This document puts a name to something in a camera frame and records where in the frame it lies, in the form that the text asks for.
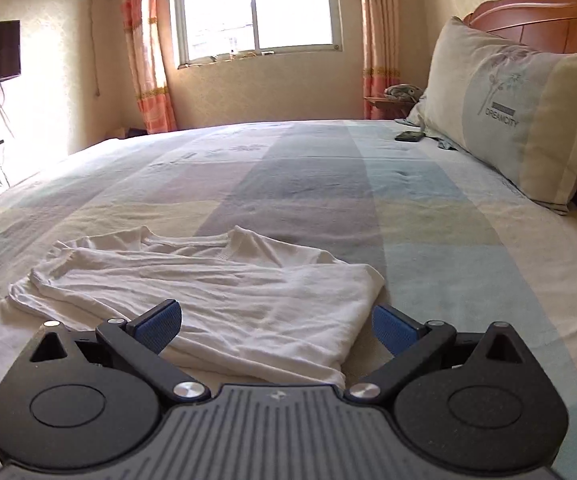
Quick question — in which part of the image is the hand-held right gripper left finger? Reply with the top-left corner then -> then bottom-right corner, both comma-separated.
29,300 -> 212,406

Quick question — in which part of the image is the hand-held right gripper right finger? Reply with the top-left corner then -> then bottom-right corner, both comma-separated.
345,303 -> 539,405

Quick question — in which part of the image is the white printed t-shirt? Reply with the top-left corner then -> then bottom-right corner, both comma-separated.
7,225 -> 386,390

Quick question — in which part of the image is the bed with patchwork sheet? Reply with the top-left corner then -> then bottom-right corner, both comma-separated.
0,119 -> 577,411

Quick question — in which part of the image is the small pale pillow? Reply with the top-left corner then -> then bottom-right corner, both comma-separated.
405,100 -> 441,129

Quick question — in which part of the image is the wooden bedside table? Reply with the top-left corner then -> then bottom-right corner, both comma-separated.
363,95 -> 419,121

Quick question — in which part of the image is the large flower print pillow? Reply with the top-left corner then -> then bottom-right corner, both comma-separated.
418,16 -> 577,216

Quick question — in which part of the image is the pink striped curtain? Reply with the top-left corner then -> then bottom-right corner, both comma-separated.
118,0 -> 176,135
358,0 -> 401,121

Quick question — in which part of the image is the window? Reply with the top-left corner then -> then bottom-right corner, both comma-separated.
168,0 -> 344,68

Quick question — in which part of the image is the wooden headboard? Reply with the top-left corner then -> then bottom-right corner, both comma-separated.
463,0 -> 577,231

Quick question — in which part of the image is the thin wall cord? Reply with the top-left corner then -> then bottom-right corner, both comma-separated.
91,0 -> 102,98

